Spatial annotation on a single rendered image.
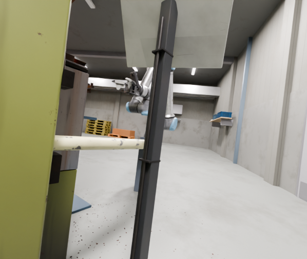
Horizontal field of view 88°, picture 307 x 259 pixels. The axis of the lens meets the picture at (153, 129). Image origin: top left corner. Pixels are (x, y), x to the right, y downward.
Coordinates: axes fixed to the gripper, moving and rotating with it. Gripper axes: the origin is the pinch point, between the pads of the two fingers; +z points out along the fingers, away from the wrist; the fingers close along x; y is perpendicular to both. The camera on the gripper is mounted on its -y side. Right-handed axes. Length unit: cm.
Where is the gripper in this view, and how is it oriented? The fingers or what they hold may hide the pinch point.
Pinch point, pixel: (117, 78)
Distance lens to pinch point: 112.3
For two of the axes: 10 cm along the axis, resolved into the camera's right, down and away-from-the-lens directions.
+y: -1.2, 9.9, 0.0
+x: -7.5, -0.9, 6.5
